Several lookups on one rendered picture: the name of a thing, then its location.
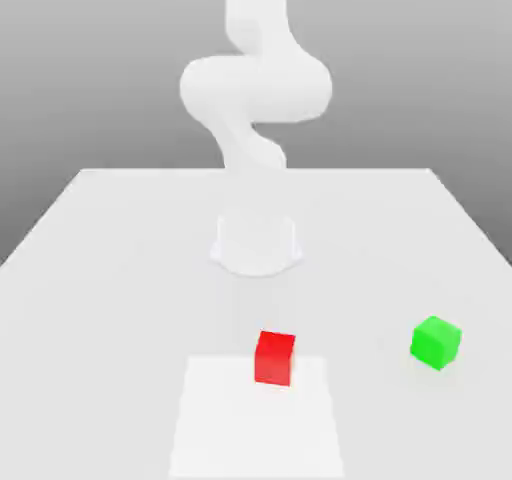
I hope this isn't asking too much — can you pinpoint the small red cube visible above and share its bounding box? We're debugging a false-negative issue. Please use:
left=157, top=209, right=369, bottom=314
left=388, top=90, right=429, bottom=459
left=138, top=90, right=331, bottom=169
left=253, top=329, right=297, bottom=388

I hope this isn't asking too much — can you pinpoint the small green cube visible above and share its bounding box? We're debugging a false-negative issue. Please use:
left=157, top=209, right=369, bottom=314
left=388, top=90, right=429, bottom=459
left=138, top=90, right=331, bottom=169
left=408, top=314, right=464, bottom=372

